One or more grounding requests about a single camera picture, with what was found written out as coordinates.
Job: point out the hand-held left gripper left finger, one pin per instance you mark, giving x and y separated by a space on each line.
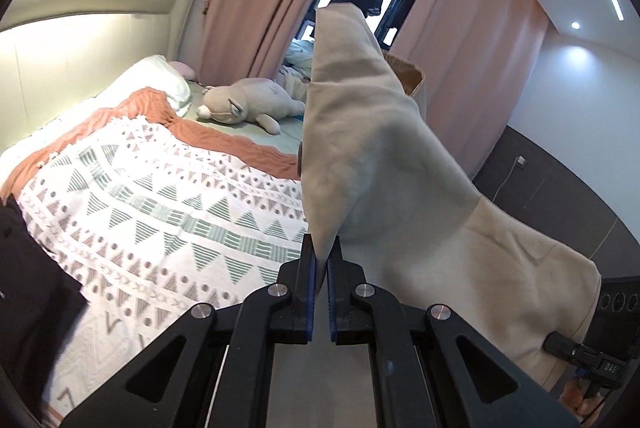
311 288

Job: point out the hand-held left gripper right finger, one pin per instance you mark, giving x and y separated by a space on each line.
332 293

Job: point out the beige jacket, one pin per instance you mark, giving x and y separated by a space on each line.
400 208

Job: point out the black folded clothes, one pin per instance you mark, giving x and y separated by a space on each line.
35 288

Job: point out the person's right hand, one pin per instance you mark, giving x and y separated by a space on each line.
580 400

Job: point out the patterned white orange blanket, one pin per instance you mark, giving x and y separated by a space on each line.
150 208

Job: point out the beige plush toy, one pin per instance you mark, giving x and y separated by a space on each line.
250 101

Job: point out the rumpled light bedding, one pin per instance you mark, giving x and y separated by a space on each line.
297 63

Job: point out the orange cartoon pillow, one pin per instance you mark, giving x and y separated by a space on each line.
407 76

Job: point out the small pink pillow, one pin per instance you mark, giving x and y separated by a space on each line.
181 69

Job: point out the light green pillow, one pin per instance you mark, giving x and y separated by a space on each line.
150 78

